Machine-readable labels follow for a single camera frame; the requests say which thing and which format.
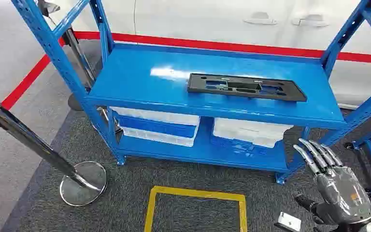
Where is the translucent white plastic bin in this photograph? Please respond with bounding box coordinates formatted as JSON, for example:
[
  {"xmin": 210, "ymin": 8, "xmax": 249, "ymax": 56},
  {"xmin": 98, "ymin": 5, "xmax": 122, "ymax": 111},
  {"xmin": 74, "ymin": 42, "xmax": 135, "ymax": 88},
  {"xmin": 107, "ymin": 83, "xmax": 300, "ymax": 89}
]
[
  {"xmin": 212, "ymin": 117, "xmax": 294, "ymax": 149},
  {"xmin": 110, "ymin": 106, "xmax": 201, "ymax": 148}
]

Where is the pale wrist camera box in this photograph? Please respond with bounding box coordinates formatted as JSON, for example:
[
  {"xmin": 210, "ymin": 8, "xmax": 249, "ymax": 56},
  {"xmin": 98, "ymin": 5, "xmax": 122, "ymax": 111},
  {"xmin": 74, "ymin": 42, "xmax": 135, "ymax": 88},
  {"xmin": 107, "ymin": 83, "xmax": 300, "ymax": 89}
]
[{"xmin": 274, "ymin": 211, "xmax": 302, "ymax": 232}]

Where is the chrome stanchion post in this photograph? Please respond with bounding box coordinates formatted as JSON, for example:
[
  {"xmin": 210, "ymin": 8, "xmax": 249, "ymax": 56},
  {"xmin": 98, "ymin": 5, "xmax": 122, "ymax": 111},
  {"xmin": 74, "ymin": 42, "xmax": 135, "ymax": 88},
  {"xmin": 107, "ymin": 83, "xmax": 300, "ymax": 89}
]
[
  {"xmin": 0, "ymin": 101, "xmax": 108, "ymax": 207},
  {"xmin": 36, "ymin": 0, "xmax": 97, "ymax": 112}
]

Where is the white car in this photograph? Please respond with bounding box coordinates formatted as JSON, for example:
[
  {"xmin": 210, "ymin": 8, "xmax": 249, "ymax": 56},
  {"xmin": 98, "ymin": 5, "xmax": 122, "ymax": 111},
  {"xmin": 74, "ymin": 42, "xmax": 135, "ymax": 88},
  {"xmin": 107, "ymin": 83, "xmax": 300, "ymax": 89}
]
[{"xmin": 60, "ymin": 0, "xmax": 371, "ymax": 106}]

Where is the blue metal shelf rack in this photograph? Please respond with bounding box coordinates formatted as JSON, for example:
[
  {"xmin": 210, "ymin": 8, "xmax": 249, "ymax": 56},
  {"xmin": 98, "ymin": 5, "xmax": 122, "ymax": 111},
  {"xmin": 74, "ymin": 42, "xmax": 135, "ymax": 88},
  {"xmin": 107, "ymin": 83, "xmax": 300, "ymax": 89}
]
[{"xmin": 11, "ymin": 0, "xmax": 371, "ymax": 187}]

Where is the red barrier belt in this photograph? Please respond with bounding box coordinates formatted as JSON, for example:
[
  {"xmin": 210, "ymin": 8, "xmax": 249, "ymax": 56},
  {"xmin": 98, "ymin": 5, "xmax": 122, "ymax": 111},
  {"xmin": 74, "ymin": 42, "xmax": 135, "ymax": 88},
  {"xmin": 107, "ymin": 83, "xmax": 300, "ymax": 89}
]
[
  {"xmin": 1, "ymin": 38, "xmax": 67, "ymax": 111},
  {"xmin": 73, "ymin": 31, "xmax": 371, "ymax": 65}
]

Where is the black plastic panel part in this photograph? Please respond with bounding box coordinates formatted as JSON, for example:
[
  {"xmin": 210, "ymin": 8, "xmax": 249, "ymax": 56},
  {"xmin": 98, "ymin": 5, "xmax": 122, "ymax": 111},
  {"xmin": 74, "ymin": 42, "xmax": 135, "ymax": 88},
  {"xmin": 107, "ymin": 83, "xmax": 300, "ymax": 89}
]
[{"xmin": 187, "ymin": 72, "xmax": 308, "ymax": 102}]

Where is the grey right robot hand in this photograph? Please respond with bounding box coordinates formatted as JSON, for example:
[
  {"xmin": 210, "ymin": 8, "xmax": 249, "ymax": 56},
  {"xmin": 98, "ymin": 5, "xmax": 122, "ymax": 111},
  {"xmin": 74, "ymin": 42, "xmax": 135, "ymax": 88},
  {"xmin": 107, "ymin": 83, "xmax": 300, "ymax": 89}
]
[{"xmin": 292, "ymin": 138, "xmax": 371, "ymax": 232}]

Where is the yellow floor tape square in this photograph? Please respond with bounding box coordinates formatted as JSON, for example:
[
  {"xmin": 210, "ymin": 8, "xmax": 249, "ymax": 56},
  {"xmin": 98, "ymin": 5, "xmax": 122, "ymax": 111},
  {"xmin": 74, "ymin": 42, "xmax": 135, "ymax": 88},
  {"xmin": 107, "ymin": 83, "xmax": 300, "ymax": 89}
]
[{"xmin": 143, "ymin": 186, "xmax": 248, "ymax": 232}]

